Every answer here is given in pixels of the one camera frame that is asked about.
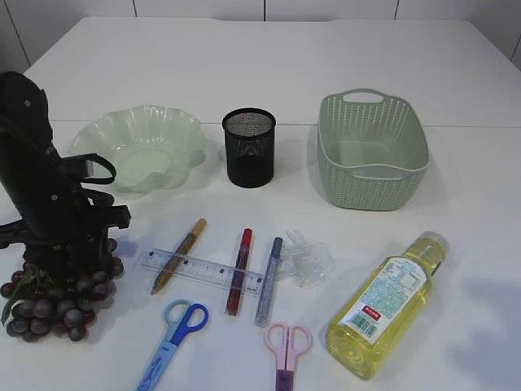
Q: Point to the red glitter pen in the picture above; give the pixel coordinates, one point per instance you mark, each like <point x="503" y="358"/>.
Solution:
<point x="232" y="304"/>

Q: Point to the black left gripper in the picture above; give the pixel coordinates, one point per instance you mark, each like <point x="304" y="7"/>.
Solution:
<point x="61" y="221"/>

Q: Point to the clear plastic ruler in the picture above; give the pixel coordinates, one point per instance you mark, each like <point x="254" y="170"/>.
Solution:
<point x="201" y="271"/>

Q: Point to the yellow tea bottle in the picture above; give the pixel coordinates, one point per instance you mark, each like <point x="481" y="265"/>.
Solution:
<point x="375" y="318"/>

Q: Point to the green woven plastic basket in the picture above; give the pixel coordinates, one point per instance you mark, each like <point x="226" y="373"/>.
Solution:
<point x="371" y="156"/>

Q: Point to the green wavy plastic plate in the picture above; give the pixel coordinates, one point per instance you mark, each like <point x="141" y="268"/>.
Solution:
<point x="151" y="147"/>

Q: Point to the gold glitter pen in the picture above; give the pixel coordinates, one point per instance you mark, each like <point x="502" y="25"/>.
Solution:
<point x="174" y="261"/>

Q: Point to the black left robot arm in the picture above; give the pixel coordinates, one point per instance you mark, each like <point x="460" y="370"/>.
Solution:
<point x="24" y="117"/>

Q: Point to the purple artificial grape bunch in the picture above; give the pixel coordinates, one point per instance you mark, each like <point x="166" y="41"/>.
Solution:
<point x="39" y="302"/>

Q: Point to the black mesh pen cup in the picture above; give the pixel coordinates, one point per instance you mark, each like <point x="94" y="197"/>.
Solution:
<point x="249" y="146"/>

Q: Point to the pink scissors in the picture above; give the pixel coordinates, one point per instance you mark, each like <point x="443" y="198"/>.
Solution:
<point x="286" y="354"/>

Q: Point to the blue scissors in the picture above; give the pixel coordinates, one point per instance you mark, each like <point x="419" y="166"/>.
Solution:
<point x="177" y="315"/>

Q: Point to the silver glitter pen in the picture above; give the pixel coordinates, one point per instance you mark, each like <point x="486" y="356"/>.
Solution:
<point x="267" y="291"/>

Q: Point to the clear plastic sheet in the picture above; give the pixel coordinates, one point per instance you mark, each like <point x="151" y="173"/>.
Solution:
<point x="306" y="262"/>

